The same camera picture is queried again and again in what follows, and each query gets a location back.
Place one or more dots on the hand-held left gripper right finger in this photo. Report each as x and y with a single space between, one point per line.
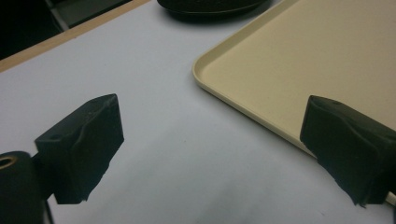
348 146

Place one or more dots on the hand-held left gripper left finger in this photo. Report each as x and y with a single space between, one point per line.
84 146

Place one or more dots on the beige plastic tray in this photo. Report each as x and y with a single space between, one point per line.
299 56

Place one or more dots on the black plate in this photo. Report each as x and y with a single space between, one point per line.
208 7

